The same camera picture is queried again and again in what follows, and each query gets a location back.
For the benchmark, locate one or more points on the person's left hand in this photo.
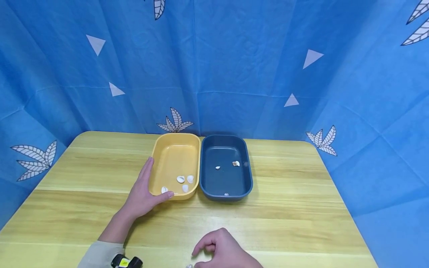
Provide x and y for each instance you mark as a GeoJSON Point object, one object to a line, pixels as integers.
{"type": "Point", "coordinates": [140, 199]}

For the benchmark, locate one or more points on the person's right hand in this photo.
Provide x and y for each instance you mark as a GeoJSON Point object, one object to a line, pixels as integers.
{"type": "Point", "coordinates": [228, 251]}

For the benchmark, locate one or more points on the person's left fingers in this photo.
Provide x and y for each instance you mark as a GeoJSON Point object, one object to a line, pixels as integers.
{"type": "Point", "coordinates": [145, 173]}

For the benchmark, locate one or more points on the person's right index finger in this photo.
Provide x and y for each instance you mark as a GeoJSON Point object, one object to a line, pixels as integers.
{"type": "Point", "coordinates": [202, 246]}

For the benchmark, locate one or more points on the person's left thumb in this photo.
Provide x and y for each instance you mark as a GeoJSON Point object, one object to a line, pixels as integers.
{"type": "Point", "coordinates": [163, 196]}

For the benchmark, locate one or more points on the person's right thumb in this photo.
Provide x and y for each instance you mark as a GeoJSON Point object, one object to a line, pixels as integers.
{"type": "Point", "coordinates": [203, 264]}

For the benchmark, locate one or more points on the yellow plastic tray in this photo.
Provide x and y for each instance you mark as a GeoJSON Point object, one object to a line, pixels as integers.
{"type": "Point", "coordinates": [174, 156]}

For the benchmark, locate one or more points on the person's left forearm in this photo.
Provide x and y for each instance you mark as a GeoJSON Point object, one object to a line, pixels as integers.
{"type": "Point", "coordinates": [109, 238]}

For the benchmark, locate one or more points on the dark blue plastic tray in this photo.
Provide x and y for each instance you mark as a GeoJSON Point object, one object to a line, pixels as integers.
{"type": "Point", "coordinates": [224, 178]}

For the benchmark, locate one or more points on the black wrist band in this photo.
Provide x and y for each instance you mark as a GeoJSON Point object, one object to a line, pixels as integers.
{"type": "Point", "coordinates": [126, 262]}

